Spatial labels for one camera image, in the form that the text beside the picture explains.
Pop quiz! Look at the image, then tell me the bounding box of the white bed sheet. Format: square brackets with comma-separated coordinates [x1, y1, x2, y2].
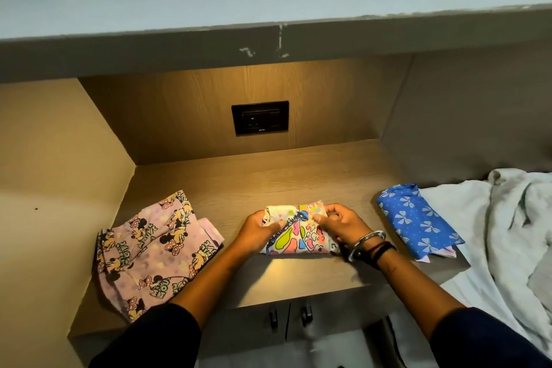
[388, 180, 552, 368]

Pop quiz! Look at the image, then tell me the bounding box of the grey crumpled garment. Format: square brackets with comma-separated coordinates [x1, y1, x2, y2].
[487, 168, 552, 338]

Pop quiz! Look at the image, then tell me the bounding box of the silver bangle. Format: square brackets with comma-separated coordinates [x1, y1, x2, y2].
[348, 231, 387, 262]

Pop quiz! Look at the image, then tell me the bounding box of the black wall socket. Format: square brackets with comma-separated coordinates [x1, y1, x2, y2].
[231, 100, 290, 136]

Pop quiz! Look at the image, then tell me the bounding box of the person's left forearm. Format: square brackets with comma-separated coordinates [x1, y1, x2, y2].
[169, 241, 255, 332]

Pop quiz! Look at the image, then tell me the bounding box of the person's right forearm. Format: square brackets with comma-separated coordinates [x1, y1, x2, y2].
[373, 247, 467, 342]

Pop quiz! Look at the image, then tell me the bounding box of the pink cartoon print garment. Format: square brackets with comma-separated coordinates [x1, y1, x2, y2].
[94, 190, 225, 323]

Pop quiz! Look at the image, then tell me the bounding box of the person's left hand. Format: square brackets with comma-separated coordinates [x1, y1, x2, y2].
[232, 210, 287, 260]

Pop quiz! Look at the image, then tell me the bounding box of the blue bow print cloth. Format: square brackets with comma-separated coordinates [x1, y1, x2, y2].
[376, 183, 465, 263]

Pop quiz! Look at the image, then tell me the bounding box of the colourful patterned cloth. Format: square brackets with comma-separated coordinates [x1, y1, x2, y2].
[260, 201, 341, 256]

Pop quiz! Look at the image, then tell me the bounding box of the person's right hand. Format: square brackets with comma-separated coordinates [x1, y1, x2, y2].
[312, 203, 374, 250]

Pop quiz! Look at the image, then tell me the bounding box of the black wrist band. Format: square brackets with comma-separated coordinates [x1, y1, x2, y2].
[361, 241, 397, 271]

